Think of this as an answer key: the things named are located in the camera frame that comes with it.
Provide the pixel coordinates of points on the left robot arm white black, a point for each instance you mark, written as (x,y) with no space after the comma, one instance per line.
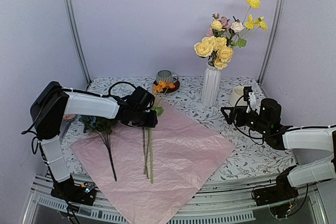
(57,104)

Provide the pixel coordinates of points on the aluminium frame post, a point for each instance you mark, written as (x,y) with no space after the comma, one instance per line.
(76,40)
(271,41)

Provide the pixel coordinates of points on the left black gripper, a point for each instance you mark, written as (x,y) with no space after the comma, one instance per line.
(152,123)

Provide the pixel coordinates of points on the yellow poppy flower stem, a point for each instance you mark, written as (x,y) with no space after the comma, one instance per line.
(251,25)

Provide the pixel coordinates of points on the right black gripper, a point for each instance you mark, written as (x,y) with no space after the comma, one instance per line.
(241,112)

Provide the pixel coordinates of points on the red patterned bowl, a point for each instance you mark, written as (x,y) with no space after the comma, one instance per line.
(69,117)

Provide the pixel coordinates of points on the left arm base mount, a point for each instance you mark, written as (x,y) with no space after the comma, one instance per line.
(70,192)

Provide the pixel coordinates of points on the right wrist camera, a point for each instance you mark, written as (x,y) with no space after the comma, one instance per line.
(250,98)

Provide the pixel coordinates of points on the floral patterned tablecloth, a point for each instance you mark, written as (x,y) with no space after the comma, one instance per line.
(247,159)

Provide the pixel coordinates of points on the front aluminium rail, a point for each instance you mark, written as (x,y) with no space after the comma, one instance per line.
(216,202)

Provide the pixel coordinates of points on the cream mug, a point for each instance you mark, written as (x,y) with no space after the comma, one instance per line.
(237,92)

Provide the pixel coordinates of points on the white ribbed vase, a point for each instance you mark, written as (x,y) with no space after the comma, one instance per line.
(210,85)

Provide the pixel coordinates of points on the dark red saucer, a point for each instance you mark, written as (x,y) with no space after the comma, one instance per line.
(165,87)

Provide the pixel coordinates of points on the purple pink wrapping paper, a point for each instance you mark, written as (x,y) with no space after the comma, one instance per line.
(185,154)

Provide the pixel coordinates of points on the right aluminium frame post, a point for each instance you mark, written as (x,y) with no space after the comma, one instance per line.
(271,41)

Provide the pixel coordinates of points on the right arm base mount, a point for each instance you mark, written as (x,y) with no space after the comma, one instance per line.
(263,195)

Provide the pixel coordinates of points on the pink rose flower stem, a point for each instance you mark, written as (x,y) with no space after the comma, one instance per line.
(219,26)

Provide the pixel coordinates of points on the cream yellow rose stem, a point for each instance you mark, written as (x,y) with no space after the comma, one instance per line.
(215,49)

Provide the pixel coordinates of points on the striped grey cup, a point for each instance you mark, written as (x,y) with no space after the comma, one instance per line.
(166,76)

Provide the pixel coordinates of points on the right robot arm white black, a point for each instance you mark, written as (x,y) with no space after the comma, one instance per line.
(313,138)

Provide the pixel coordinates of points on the left aluminium frame post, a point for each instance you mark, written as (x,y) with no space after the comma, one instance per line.
(76,40)

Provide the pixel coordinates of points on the orange flower stem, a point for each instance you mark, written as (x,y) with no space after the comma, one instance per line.
(159,111)

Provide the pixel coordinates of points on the dusty pink rose stem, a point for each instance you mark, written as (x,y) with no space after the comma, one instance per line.
(145,134)

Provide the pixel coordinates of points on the blue hydrangea flower stem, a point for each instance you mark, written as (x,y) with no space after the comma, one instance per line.
(105,134)

